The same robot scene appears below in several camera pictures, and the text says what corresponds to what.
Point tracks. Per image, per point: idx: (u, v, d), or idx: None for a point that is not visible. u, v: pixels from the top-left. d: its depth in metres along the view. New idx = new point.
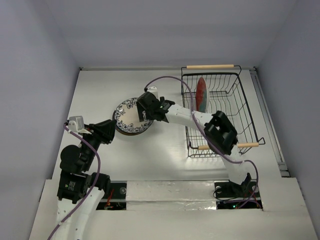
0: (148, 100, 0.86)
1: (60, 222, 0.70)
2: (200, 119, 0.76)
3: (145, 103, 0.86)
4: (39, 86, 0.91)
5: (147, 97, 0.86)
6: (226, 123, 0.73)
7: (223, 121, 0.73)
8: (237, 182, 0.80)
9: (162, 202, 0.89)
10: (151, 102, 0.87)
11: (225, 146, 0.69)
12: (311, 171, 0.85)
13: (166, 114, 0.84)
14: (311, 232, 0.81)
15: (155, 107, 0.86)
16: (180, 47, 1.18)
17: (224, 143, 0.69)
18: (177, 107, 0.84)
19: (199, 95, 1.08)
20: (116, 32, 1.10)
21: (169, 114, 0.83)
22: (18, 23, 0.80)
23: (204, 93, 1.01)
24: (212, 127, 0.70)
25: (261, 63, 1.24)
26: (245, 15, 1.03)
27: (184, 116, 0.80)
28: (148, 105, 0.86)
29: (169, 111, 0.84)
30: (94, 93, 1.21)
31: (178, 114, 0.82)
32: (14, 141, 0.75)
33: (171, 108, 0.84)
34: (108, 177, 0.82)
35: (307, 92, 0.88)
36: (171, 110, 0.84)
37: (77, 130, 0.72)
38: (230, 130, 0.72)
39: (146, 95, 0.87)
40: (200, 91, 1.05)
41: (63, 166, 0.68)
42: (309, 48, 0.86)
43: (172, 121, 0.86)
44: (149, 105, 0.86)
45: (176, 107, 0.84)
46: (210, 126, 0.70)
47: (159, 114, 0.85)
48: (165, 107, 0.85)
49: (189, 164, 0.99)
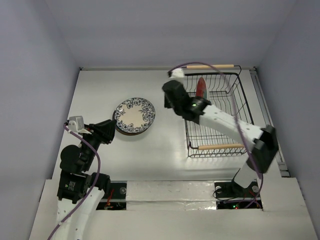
0: (179, 93, 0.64)
1: (60, 222, 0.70)
2: (247, 132, 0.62)
3: (174, 96, 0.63)
4: (39, 86, 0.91)
5: (177, 89, 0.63)
6: (275, 141, 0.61)
7: (273, 138, 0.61)
8: (243, 184, 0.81)
9: (162, 202, 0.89)
10: (183, 96, 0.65)
11: (266, 165, 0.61)
12: (311, 171, 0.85)
13: (201, 116, 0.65)
14: (311, 231, 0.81)
15: (185, 103, 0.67)
16: (180, 47, 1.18)
17: (267, 162, 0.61)
18: (214, 110, 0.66)
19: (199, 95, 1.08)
20: (116, 32, 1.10)
21: (205, 117, 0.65)
22: (18, 23, 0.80)
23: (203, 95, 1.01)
24: (263, 146, 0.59)
25: (261, 63, 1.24)
26: (245, 15, 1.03)
27: (227, 123, 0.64)
28: (177, 100, 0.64)
29: (206, 112, 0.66)
30: (94, 93, 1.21)
31: (217, 119, 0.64)
32: (14, 141, 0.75)
33: (208, 109, 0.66)
34: (108, 177, 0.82)
35: (306, 92, 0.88)
36: (208, 112, 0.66)
37: (77, 130, 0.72)
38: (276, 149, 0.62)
39: (176, 85, 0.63)
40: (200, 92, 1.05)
41: (63, 166, 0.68)
42: (309, 48, 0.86)
43: (204, 124, 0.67)
44: (180, 100, 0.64)
45: (213, 109, 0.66)
46: (260, 144, 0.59)
47: (189, 113, 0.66)
48: (198, 106, 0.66)
49: (190, 164, 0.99)
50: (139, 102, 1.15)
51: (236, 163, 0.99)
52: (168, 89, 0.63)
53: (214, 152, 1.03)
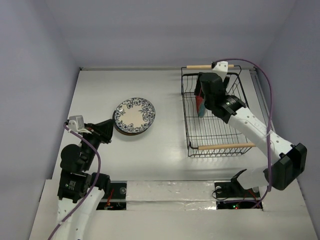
0: (215, 87, 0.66)
1: (60, 222, 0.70)
2: (275, 144, 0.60)
3: (210, 88, 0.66)
4: (39, 86, 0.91)
5: (215, 83, 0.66)
6: (303, 162, 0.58)
7: (302, 159, 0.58)
8: (244, 185, 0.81)
9: (162, 202, 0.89)
10: (218, 91, 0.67)
11: (284, 183, 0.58)
12: (311, 171, 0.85)
13: (231, 116, 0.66)
14: (311, 231, 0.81)
15: (218, 99, 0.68)
16: (180, 47, 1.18)
17: (286, 180, 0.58)
18: (247, 114, 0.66)
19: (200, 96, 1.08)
20: (116, 31, 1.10)
21: (237, 117, 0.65)
22: (19, 22, 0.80)
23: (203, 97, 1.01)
24: (288, 163, 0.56)
25: (261, 64, 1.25)
26: (245, 15, 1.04)
27: (256, 129, 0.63)
28: (211, 93, 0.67)
29: (238, 114, 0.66)
30: (94, 93, 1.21)
31: (247, 123, 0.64)
32: (14, 140, 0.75)
33: (241, 110, 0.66)
34: (108, 177, 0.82)
35: (306, 92, 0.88)
36: (240, 113, 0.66)
37: (77, 130, 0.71)
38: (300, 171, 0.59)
39: (215, 79, 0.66)
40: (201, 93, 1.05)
41: (64, 165, 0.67)
42: (308, 49, 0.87)
43: (233, 124, 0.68)
44: (214, 93, 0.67)
45: (246, 112, 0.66)
46: (286, 160, 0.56)
47: (220, 109, 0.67)
48: (230, 104, 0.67)
49: (190, 164, 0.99)
50: (139, 102, 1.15)
51: (236, 163, 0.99)
52: (206, 81, 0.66)
53: (214, 152, 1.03)
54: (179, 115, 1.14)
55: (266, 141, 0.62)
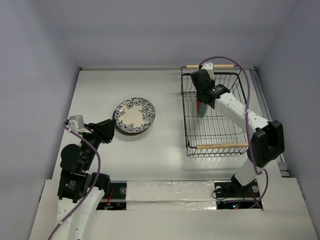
0: (202, 77, 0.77)
1: (60, 221, 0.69)
2: (252, 121, 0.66)
3: (198, 79, 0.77)
4: (39, 86, 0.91)
5: (201, 74, 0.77)
6: (279, 136, 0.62)
7: (277, 134, 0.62)
8: (242, 183, 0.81)
9: (162, 201, 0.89)
10: (205, 81, 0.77)
11: (264, 158, 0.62)
12: (311, 170, 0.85)
13: (216, 100, 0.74)
14: (311, 232, 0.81)
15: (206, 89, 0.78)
16: (180, 47, 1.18)
17: (265, 155, 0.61)
18: (230, 97, 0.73)
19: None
20: (116, 31, 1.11)
21: (220, 101, 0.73)
22: (19, 22, 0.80)
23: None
24: (263, 135, 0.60)
25: (261, 64, 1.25)
26: (245, 15, 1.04)
27: (236, 108, 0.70)
28: (199, 83, 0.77)
29: (221, 97, 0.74)
30: (94, 92, 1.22)
31: (229, 105, 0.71)
32: (14, 140, 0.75)
33: (224, 95, 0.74)
34: (107, 177, 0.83)
35: (306, 93, 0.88)
36: (223, 97, 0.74)
37: (77, 130, 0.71)
38: (278, 147, 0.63)
39: (201, 71, 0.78)
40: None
41: (63, 165, 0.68)
42: (308, 49, 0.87)
43: (219, 109, 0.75)
44: (201, 82, 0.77)
45: (229, 96, 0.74)
46: (261, 133, 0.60)
47: (207, 95, 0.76)
48: (217, 91, 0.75)
49: (189, 164, 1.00)
50: (139, 102, 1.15)
51: (235, 163, 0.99)
52: (193, 73, 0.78)
53: (214, 152, 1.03)
54: (179, 115, 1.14)
55: (244, 118, 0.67)
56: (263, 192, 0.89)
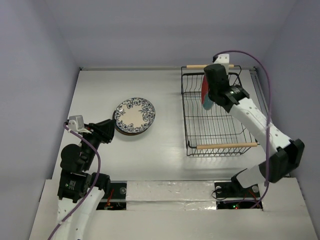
0: (218, 75, 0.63)
1: (60, 221, 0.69)
2: (273, 137, 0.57)
3: (214, 77, 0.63)
4: (39, 86, 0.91)
5: (218, 71, 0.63)
6: (299, 157, 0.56)
7: (297, 154, 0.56)
8: (242, 185, 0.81)
9: (162, 201, 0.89)
10: (222, 80, 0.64)
11: (278, 176, 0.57)
12: (311, 170, 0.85)
13: (234, 105, 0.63)
14: (311, 232, 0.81)
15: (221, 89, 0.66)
16: (181, 47, 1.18)
17: (280, 173, 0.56)
18: (250, 105, 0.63)
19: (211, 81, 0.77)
20: (116, 32, 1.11)
21: (238, 107, 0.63)
22: (19, 23, 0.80)
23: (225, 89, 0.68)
24: (284, 156, 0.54)
25: (261, 64, 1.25)
26: (245, 15, 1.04)
27: (256, 120, 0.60)
28: (215, 82, 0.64)
29: (240, 104, 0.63)
30: (94, 92, 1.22)
31: (249, 114, 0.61)
32: (14, 140, 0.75)
33: (244, 101, 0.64)
34: (107, 177, 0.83)
35: (306, 92, 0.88)
36: (243, 104, 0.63)
37: (77, 130, 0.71)
38: (295, 165, 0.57)
39: (218, 67, 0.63)
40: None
41: (64, 165, 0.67)
42: (308, 49, 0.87)
43: (234, 114, 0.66)
44: (218, 82, 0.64)
45: (248, 103, 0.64)
46: (282, 154, 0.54)
47: (224, 98, 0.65)
48: (235, 95, 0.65)
49: (189, 164, 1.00)
50: (139, 102, 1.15)
51: (236, 163, 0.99)
52: (208, 70, 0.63)
53: (214, 152, 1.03)
54: (179, 115, 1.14)
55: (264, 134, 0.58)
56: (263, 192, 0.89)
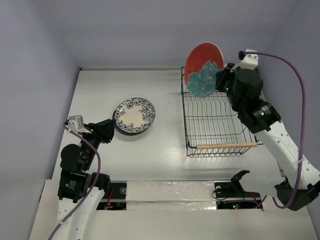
0: (254, 92, 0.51)
1: (61, 222, 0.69)
2: (304, 172, 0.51)
3: (246, 91, 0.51)
4: (39, 85, 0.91)
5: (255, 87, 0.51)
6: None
7: None
8: (244, 187, 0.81)
9: (162, 201, 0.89)
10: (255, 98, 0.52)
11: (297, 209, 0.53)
12: None
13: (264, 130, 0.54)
14: (311, 231, 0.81)
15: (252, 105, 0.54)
16: (181, 47, 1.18)
17: None
18: (282, 131, 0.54)
19: (199, 58, 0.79)
20: (116, 32, 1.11)
21: (268, 133, 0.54)
22: (19, 23, 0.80)
23: (212, 66, 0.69)
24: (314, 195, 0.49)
25: (261, 64, 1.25)
26: (245, 15, 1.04)
27: (287, 151, 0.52)
28: (245, 97, 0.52)
29: (272, 129, 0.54)
30: (94, 92, 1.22)
31: (280, 143, 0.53)
32: (14, 140, 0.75)
33: (276, 126, 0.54)
34: (107, 177, 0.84)
35: (306, 92, 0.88)
36: (274, 129, 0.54)
37: (77, 130, 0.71)
38: None
39: (256, 82, 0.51)
40: (210, 59, 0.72)
41: (64, 165, 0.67)
42: (308, 49, 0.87)
43: (262, 137, 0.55)
44: (248, 98, 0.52)
45: (280, 128, 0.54)
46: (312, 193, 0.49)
47: (251, 118, 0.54)
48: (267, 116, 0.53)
49: (189, 164, 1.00)
50: (139, 102, 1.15)
51: (236, 163, 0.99)
52: (243, 82, 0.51)
53: (213, 152, 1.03)
54: (179, 115, 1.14)
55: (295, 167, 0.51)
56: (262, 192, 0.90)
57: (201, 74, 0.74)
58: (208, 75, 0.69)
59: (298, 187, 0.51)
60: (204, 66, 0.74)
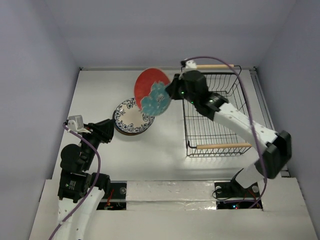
0: (200, 86, 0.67)
1: (61, 222, 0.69)
2: (260, 135, 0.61)
3: (194, 87, 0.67)
4: (38, 85, 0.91)
5: (199, 82, 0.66)
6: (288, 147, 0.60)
7: (287, 145, 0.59)
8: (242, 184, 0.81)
9: (162, 201, 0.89)
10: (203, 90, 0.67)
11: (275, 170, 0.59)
12: (311, 170, 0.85)
13: (216, 112, 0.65)
14: (311, 231, 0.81)
15: (202, 97, 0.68)
16: (181, 47, 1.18)
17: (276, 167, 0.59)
18: (230, 108, 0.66)
19: (144, 84, 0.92)
20: (116, 32, 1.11)
21: (220, 114, 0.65)
22: (19, 23, 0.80)
23: (159, 85, 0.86)
24: (275, 151, 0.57)
25: (261, 64, 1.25)
26: (245, 15, 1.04)
27: (240, 122, 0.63)
28: (195, 91, 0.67)
29: (221, 109, 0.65)
30: (94, 92, 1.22)
31: (232, 118, 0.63)
32: (14, 140, 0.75)
33: (224, 106, 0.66)
34: (107, 177, 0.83)
35: (306, 92, 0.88)
36: (224, 109, 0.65)
37: (77, 130, 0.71)
38: (289, 156, 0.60)
39: (199, 78, 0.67)
40: (156, 79, 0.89)
41: (63, 165, 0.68)
42: (308, 49, 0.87)
43: (218, 121, 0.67)
44: (197, 92, 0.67)
45: (228, 107, 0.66)
46: (273, 150, 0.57)
47: (205, 107, 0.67)
48: (214, 102, 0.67)
49: (189, 164, 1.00)
50: None
51: (235, 163, 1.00)
52: (190, 81, 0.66)
53: (213, 152, 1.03)
54: (179, 115, 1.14)
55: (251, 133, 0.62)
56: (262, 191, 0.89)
57: (152, 96, 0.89)
58: (158, 94, 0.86)
59: (262, 149, 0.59)
60: (151, 88, 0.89)
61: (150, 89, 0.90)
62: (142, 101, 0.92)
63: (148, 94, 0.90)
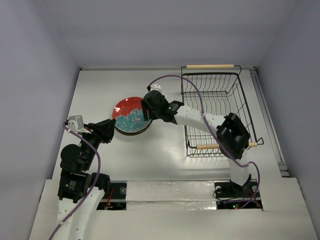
0: (156, 99, 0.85)
1: (61, 222, 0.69)
2: (211, 122, 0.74)
3: (152, 102, 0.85)
4: (38, 85, 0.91)
5: (155, 97, 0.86)
6: (239, 125, 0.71)
7: (236, 124, 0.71)
8: (239, 183, 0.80)
9: (162, 202, 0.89)
10: (159, 101, 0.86)
11: (235, 149, 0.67)
12: (310, 171, 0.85)
13: (175, 116, 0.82)
14: (311, 231, 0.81)
15: (162, 108, 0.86)
16: (181, 47, 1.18)
17: (235, 146, 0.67)
18: (186, 109, 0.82)
19: (126, 107, 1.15)
20: (116, 32, 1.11)
21: (178, 115, 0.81)
22: (19, 23, 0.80)
23: (140, 112, 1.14)
24: (225, 130, 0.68)
25: (261, 64, 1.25)
26: (246, 15, 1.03)
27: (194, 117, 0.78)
28: (155, 105, 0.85)
29: (179, 112, 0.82)
30: (94, 93, 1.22)
31: (188, 116, 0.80)
32: (14, 140, 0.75)
33: (182, 109, 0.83)
34: (107, 177, 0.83)
35: (306, 92, 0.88)
36: (181, 111, 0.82)
37: (77, 130, 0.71)
38: (243, 134, 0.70)
39: (153, 94, 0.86)
40: (138, 106, 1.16)
41: (63, 165, 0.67)
42: (308, 49, 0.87)
43: (180, 122, 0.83)
44: (157, 104, 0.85)
45: (185, 109, 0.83)
46: (223, 129, 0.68)
47: (167, 115, 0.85)
48: (173, 108, 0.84)
49: (189, 164, 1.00)
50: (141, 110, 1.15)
51: None
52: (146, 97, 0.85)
53: (213, 152, 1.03)
54: None
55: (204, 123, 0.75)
56: (256, 188, 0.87)
57: (129, 116, 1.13)
58: (137, 117, 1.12)
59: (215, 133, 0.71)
60: (131, 111, 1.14)
61: (130, 111, 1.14)
62: (118, 117, 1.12)
63: (126, 114, 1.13)
